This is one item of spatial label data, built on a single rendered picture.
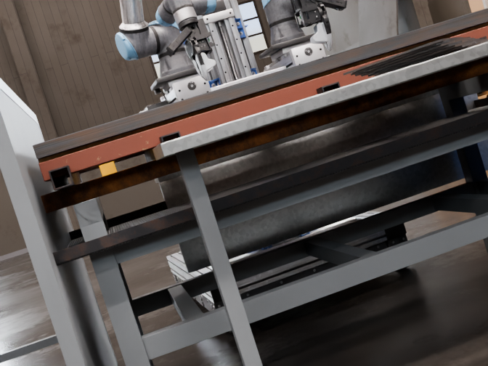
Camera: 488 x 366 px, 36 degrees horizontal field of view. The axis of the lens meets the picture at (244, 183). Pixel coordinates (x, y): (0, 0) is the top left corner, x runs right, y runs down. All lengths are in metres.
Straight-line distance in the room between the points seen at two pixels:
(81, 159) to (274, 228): 1.06
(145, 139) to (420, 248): 0.82
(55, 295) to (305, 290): 0.68
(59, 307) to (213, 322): 0.44
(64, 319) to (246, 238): 1.15
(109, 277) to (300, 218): 1.06
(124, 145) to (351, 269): 0.70
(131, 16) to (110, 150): 1.13
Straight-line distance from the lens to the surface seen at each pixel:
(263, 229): 2.80
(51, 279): 1.78
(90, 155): 1.95
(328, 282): 2.07
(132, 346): 2.00
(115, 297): 1.98
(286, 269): 2.97
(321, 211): 2.85
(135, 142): 1.95
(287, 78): 2.03
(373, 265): 2.11
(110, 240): 1.90
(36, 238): 1.78
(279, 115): 1.68
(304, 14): 2.44
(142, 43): 3.02
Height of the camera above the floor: 0.70
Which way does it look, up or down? 3 degrees down
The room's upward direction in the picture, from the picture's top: 18 degrees counter-clockwise
